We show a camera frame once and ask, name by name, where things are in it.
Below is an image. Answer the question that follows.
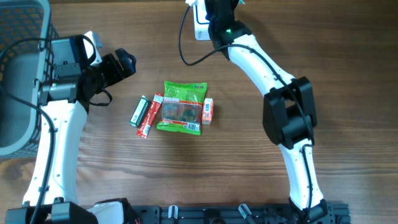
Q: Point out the green white gum box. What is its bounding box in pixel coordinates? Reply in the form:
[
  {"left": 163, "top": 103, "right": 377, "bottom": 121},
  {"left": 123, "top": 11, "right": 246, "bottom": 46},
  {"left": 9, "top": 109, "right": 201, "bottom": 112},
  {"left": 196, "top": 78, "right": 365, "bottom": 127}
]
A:
[{"left": 129, "top": 95, "right": 151, "bottom": 128}]

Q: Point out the red snack stick packet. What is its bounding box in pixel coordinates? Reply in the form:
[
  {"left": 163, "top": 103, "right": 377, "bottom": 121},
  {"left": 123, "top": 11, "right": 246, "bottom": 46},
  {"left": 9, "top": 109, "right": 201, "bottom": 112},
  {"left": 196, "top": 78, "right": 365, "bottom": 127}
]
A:
[{"left": 137, "top": 93, "right": 164, "bottom": 138}]

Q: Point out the green snack bag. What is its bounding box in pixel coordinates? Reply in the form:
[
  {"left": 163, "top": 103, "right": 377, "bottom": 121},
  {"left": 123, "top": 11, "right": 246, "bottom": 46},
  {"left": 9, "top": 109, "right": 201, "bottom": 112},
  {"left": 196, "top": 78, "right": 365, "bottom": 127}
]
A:
[{"left": 157, "top": 81, "right": 208, "bottom": 135}]

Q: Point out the small orange candy box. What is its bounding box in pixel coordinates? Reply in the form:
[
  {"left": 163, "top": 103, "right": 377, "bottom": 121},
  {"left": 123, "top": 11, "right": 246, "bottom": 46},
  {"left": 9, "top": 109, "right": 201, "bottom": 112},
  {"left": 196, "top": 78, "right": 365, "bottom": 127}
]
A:
[{"left": 201, "top": 98, "right": 214, "bottom": 124}]

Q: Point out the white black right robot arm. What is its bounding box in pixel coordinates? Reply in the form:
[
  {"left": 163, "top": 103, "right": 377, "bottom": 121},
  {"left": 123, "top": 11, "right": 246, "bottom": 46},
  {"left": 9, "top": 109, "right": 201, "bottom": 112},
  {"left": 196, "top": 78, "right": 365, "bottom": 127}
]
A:
[{"left": 203, "top": 0, "right": 327, "bottom": 223}]

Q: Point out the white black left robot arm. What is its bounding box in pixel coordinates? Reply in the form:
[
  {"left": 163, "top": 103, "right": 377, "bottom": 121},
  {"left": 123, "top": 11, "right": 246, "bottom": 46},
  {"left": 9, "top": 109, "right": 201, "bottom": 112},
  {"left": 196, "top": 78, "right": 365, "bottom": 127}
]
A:
[{"left": 4, "top": 35, "right": 142, "bottom": 223}]

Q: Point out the white barcode scanner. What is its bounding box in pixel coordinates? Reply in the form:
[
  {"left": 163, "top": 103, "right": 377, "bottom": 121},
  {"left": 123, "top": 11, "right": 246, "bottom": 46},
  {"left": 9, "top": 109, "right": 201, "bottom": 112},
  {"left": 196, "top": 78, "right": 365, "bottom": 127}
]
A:
[{"left": 191, "top": 0, "right": 211, "bottom": 41}]

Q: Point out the dark grey mesh basket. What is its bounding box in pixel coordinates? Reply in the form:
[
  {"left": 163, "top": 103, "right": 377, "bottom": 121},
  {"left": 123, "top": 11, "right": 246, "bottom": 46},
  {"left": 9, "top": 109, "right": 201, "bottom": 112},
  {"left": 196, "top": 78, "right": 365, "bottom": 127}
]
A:
[{"left": 1, "top": 0, "right": 58, "bottom": 159}]

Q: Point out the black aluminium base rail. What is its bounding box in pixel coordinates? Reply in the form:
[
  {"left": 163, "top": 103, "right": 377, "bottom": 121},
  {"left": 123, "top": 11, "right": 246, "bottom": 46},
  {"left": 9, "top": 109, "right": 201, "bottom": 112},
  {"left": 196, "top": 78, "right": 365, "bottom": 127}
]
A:
[{"left": 133, "top": 202, "right": 351, "bottom": 224}]

